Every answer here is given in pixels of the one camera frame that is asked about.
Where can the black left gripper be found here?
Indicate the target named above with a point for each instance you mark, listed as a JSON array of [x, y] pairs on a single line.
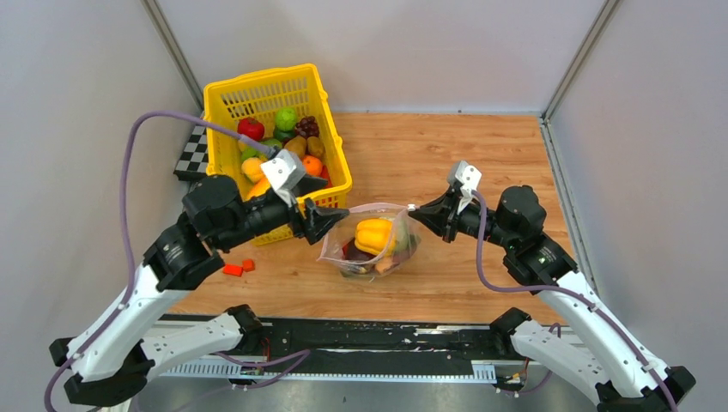
[[323, 220]]

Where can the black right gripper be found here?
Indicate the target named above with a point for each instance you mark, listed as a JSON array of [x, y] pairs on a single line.
[[439, 215]]

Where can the dark purple mangosteen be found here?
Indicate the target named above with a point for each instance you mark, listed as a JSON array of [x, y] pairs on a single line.
[[353, 255]]

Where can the clear zip top bag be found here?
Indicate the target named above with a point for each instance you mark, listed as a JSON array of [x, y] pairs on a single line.
[[343, 231]]

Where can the yellow bell pepper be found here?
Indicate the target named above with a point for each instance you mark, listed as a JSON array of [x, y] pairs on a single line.
[[375, 236]]

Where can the green white cabbage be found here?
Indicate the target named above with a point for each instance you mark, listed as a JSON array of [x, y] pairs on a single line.
[[406, 238]]

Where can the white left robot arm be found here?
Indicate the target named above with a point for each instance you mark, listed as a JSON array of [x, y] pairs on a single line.
[[115, 358]]

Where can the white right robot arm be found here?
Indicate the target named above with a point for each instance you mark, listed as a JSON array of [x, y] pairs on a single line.
[[515, 255]]

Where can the orange tangerine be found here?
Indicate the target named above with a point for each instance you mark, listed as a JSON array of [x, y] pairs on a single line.
[[313, 165]]

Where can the brown kiwi potato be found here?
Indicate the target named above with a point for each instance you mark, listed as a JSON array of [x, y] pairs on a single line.
[[315, 147]]

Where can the brown pear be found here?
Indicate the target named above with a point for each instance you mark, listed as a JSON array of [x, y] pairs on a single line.
[[297, 146]]

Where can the yellow fruit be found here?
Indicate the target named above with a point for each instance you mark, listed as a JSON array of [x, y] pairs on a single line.
[[252, 169]]

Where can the yellow green mango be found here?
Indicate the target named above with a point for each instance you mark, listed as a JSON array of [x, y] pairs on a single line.
[[272, 142]]

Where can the dark purple grapes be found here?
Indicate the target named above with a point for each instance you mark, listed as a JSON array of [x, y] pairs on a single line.
[[307, 127]]

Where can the green leafy vegetable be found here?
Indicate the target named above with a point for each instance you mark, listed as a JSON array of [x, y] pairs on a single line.
[[248, 153]]

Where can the small red block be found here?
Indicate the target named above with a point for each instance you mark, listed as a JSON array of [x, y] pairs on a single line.
[[248, 265]]

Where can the yellow plastic basket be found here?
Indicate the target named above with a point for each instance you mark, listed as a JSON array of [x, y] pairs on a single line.
[[260, 95]]

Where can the red tomato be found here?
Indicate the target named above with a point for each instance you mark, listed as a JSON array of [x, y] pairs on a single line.
[[252, 128]]

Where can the red toy piece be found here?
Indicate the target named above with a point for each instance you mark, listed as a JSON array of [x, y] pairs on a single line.
[[232, 270]]

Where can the black white checkerboard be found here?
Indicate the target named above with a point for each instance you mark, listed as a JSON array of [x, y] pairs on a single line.
[[193, 161]]

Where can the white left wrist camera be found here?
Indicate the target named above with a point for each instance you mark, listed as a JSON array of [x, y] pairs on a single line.
[[284, 172]]

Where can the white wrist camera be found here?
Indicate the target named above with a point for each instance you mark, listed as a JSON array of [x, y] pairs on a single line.
[[464, 179], [284, 172]]

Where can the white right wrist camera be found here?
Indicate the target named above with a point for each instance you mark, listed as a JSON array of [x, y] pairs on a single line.
[[464, 179]]

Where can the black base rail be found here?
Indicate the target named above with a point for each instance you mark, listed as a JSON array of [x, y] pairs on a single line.
[[353, 347]]

